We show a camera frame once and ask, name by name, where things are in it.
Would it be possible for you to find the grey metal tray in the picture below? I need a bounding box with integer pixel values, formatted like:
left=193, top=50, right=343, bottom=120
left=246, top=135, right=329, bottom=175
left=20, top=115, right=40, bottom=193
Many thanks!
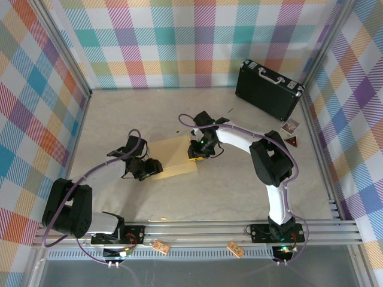
left=23, top=239, right=373, bottom=287

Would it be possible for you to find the orange printed tag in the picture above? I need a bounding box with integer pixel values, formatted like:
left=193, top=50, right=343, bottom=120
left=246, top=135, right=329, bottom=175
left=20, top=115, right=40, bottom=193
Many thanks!
left=151, top=240, right=170, bottom=255
left=226, top=240, right=245, bottom=258

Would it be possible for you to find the small black controller board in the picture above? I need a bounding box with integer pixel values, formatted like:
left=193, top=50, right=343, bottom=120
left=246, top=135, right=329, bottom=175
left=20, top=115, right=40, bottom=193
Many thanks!
left=103, top=246, right=134, bottom=260
left=271, top=244, right=300, bottom=258

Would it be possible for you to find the small picture card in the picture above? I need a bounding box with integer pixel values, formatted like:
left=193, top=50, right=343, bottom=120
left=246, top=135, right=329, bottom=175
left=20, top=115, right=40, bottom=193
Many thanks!
left=280, top=118, right=300, bottom=135

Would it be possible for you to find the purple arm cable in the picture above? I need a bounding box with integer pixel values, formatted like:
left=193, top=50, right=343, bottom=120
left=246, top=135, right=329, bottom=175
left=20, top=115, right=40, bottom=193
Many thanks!
left=41, top=129, right=142, bottom=265
left=178, top=113, right=311, bottom=266

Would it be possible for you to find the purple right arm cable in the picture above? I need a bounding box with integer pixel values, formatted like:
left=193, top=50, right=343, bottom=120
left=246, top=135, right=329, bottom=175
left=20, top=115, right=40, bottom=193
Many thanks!
left=178, top=113, right=311, bottom=266

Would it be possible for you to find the cardboard folding box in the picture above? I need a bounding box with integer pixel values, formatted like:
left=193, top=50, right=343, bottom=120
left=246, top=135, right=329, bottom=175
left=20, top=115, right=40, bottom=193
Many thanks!
left=148, top=134, right=199, bottom=181

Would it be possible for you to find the aluminium side rail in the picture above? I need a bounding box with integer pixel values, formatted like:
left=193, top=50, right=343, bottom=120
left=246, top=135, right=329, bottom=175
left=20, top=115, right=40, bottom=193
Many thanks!
left=51, top=91, right=93, bottom=225
left=299, top=88, right=345, bottom=222

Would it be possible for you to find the black briefcase silver handle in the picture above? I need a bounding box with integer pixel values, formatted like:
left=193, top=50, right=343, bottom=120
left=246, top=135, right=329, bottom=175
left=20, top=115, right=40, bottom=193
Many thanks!
left=235, top=59, right=306, bottom=123

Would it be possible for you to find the aluminium corner post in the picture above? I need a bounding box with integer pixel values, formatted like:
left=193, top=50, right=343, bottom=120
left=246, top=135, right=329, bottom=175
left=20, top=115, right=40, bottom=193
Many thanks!
left=28, top=0, right=93, bottom=99
left=300, top=0, right=361, bottom=90

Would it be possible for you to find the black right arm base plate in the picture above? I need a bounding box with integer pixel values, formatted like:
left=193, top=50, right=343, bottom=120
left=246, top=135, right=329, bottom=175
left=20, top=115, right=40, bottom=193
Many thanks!
left=250, top=222, right=306, bottom=243

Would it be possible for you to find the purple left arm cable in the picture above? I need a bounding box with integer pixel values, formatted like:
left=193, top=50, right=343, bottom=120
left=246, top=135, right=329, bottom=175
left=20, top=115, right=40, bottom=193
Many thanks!
left=41, top=129, right=142, bottom=265

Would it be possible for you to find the wide aluminium extrusion beam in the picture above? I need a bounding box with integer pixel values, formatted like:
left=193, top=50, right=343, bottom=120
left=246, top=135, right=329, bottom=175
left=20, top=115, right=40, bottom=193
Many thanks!
left=32, top=220, right=364, bottom=246

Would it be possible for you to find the grey slotted cable duct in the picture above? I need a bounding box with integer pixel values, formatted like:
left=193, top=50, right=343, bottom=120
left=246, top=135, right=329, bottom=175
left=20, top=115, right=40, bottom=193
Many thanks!
left=47, top=249, right=276, bottom=261

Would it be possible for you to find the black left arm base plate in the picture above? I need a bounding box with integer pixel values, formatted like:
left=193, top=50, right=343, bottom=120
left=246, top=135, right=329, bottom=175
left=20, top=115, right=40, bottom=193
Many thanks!
left=91, top=225, right=147, bottom=245

